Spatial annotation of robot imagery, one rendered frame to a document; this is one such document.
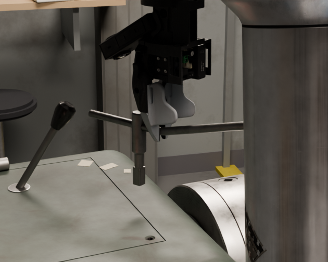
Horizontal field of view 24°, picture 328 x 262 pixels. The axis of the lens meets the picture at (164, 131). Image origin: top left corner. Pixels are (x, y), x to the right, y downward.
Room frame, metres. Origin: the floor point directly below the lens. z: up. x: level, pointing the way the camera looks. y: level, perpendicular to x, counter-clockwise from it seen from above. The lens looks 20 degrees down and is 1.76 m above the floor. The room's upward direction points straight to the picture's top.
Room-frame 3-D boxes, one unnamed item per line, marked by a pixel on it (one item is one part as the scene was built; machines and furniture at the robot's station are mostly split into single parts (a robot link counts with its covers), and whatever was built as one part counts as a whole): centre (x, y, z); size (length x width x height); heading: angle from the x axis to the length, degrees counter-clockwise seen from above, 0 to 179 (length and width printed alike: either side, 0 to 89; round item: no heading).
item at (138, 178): (1.06, 0.04, 1.35); 0.02 x 0.02 x 0.12
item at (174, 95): (1.04, -0.02, 1.42); 0.06 x 0.03 x 0.09; 52
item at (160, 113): (1.01, 0.00, 1.42); 0.06 x 0.03 x 0.09; 52
